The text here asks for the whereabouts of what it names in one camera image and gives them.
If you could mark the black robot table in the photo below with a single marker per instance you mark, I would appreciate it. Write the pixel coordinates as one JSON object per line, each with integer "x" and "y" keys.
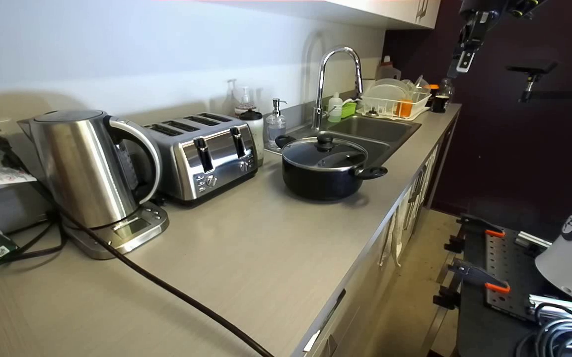
{"x": 486, "y": 332}

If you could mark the clear soap dispenser bottle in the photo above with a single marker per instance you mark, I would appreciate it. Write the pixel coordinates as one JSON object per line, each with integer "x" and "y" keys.
{"x": 275, "y": 126}

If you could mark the upper wall cabinet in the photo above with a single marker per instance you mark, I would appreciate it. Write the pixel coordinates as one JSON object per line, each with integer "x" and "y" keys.
{"x": 400, "y": 13}

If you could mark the glass pot lid black knob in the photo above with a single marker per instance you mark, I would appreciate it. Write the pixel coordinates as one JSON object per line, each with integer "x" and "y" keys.
{"x": 321, "y": 152}

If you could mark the orange handled clamp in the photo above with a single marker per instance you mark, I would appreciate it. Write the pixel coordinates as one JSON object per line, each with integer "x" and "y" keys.
{"x": 472, "y": 229}
{"x": 478, "y": 277}

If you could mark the stainless steel electric kettle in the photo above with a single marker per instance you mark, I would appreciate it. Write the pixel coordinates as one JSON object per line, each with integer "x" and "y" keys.
{"x": 88, "y": 174}

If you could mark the white dish drying rack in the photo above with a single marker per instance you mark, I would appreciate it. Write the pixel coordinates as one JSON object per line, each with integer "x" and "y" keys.
{"x": 396, "y": 100}

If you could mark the grey cabinet fronts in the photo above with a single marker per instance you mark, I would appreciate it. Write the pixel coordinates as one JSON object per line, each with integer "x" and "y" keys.
{"x": 352, "y": 317}

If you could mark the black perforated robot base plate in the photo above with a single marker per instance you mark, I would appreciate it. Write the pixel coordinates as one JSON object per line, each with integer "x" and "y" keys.
{"x": 509, "y": 257}

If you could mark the stainless steel double sink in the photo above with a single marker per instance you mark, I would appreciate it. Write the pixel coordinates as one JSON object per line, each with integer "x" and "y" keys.
{"x": 380, "y": 138}

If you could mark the stainless steel four-slot toaster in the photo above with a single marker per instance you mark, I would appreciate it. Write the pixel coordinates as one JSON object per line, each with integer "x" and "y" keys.
{"x": 203, "y": 156}

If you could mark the green dish soap bottle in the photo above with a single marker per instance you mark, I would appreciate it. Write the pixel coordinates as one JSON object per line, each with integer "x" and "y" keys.
{"x": 335, "y": 108}

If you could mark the chrome kitchen faucet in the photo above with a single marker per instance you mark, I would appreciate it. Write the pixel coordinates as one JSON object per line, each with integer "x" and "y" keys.
{"x": 339, "y": 69}

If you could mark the black cooking pot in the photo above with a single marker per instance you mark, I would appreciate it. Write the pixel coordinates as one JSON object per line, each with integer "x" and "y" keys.
{"x": 329, "y": 186}

